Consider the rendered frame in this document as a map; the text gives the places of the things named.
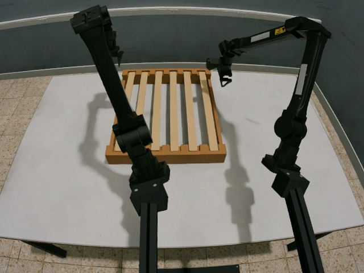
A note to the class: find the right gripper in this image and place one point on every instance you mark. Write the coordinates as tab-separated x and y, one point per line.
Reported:
222	75

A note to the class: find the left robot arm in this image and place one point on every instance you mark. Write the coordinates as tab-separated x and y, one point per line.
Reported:
131	131

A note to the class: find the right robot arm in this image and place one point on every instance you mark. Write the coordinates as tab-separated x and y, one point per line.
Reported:
290	127

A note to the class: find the brown wooden bed frame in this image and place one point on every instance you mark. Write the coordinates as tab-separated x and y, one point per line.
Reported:
183	156

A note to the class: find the tan wooden slat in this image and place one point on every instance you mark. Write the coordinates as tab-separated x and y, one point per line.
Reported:
142	93
128	92
208	113
155	146
190	113
173	113

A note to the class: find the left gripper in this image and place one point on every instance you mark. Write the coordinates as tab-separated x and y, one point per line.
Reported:
114	52

